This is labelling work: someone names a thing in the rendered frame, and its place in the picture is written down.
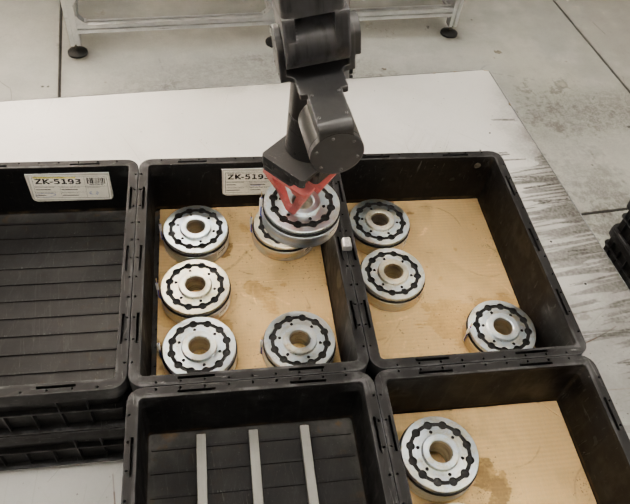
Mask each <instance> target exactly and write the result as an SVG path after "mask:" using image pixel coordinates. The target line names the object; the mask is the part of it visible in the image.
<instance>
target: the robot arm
mask: <svg viewBox="0 0 630 504"><path fill-rule="evenodd" d="M272 4H273V12H274V19H275V23H273V24H270V29H271V38H272V46H273V54H274V62H275V66H276V69H277V72H278V75H279V79H280V82H281V83H285V82H290V94H289V106H288V118H287V130H286V135H285V136H284V137H283V138H281V139H280V140H279V141H277V142H276V143H275V144H273V145H272V146H271V147H269V148H268V149H267V150H265V151H264V152H263V154H262V163H263V173H264V174H265V175H266V177H267V178H268V179H269V181H270V182H271V184H272V185H273V186H274V188H275V189H276V190H277V192H278V194H279V196H280V198H281V200H282V203H283V205H284V207H285V209H286V210H287V211H288V212H290V213H291V214H293V215H295V214H296V213H297V211H298V210H299V209H300V208H301V207H302V205H303V204H304V203H305V202H306V200H307V199H308V198H309V197H310V195H311V194H312V193H313V192H314V191H315V192H316V193H317V194H319V193H320V192H321V190H322V189H323V188H324V187H325V186H326V185H327V184H328V183H329V182H330V180H331V179H332V178H333V177H334V176H335V175H336V174H338V173H341V172H344V171H347V170H349V169H351V168H352V167H354V166H355V165H356V164H357V163H358V162H359V161H360V160H361V158H362V156H363V154H364V144H363V141H362V139H361V136H360V134H359V131H358V128H357V126H356V123H355V121H354V118H353V116H352V113H351V110H350V108H349V105H348V104H347V101H346V98H345V95H344V92H348V83H347V80H346V78H345V75H344V72H345V71H348V70H350V69H355V55H356V54H360V53H361V27H360V21H359V17H358V14H357V12H356V11H355V10H352V11H350V8H349V6H348V4H347V3H346V1H345V0H272ZM307 182H308V183H307ZM285 186H286V187H287V188H289V189H290V190H291V192H292V194H294V195H295V196H296V199H295V201H294V202H293V204H291V202H290V200H289V197H288V193H287V190H286V187H285Z"/></svg>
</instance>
